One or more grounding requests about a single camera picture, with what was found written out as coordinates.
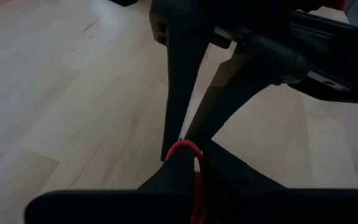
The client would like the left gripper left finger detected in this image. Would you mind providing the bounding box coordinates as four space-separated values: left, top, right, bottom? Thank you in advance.
137 146 197 191

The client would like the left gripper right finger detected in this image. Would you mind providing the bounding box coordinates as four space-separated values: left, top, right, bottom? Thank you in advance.
201 139 288 192

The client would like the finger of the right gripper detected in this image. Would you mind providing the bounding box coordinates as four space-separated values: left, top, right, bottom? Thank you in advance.
161 29 213 162
184 51 306 147

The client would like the thin red wire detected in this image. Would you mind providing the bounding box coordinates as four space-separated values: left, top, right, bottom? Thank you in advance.
165 139 211 224

